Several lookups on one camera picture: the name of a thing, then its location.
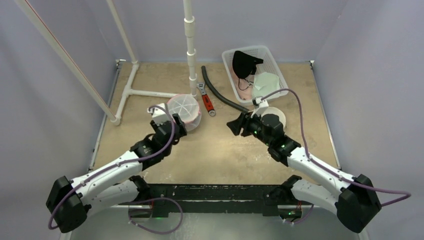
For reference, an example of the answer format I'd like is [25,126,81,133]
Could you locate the pink bra in basket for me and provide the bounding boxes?
[230,70,252,101]

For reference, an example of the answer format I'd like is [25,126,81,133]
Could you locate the pink-rimmed mesh laundry bag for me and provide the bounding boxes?
[167,94,202,132]

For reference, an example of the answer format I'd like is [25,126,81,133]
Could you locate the pale green bra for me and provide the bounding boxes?
[251,72,280,99]

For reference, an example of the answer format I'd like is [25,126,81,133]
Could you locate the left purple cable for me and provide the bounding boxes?
[47,105,176,231]

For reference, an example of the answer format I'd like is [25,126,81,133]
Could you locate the red-handled adjustable wrench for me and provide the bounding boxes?
[197,82,216,117]

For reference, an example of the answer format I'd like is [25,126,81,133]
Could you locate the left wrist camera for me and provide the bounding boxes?
[147,103,170,126]

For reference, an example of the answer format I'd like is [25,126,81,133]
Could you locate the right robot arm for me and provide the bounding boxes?
[226,112,382,233]

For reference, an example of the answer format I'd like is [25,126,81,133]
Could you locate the black corrugated hose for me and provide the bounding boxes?
[201,65,250,115]

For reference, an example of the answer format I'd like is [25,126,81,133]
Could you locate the white PVC pipe frame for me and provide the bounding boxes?
[15,0,198,126]

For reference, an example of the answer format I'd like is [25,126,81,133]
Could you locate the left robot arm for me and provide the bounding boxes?
[45,112,188,233]

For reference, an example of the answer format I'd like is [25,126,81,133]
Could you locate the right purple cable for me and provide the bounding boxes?
[259,88,412,208]

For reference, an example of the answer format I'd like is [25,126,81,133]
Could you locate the white plastic basket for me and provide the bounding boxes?
[221,45,288,107]

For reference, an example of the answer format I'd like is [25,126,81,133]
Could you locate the loose purple cable at base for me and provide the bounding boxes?
[127,197,184,235]

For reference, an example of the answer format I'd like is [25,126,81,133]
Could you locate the black bra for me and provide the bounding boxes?
[232,50,264,91]

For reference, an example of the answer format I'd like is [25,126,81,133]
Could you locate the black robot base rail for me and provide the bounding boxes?
[128,182,310,219]

